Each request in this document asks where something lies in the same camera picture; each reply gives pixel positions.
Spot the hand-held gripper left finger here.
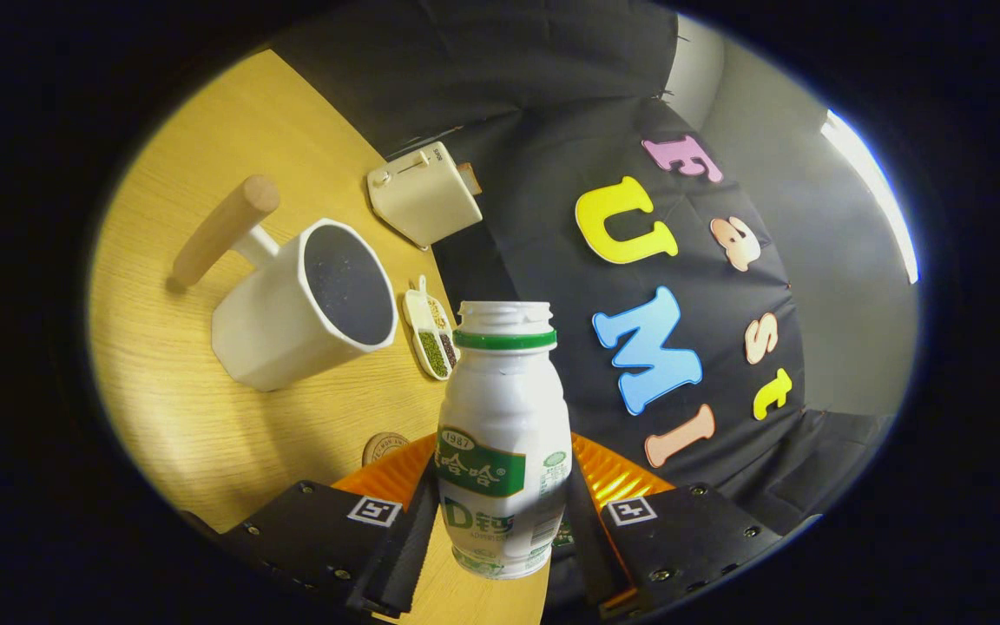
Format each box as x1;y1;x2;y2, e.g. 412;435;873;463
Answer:
205;434;442;619

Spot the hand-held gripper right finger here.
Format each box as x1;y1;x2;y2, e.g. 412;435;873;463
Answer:
552;432;784;619

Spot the round wooden coaster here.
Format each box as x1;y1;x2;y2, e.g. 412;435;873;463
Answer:
362;432;411;468

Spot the white juice bottle green label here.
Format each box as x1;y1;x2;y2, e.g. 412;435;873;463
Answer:
436;301;573;581

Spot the white cup wooden handle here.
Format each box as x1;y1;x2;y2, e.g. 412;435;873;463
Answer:
172;175;399;392

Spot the white divided dish with beans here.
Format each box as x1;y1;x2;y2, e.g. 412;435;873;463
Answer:
402;275;462;381

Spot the wooden table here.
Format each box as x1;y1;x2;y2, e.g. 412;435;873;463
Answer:
88;49;553;625

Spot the cream toaster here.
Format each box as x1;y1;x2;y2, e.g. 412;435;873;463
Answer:
367;141;484;251

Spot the ceiling light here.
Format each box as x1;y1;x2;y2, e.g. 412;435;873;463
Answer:
819;109;920;286

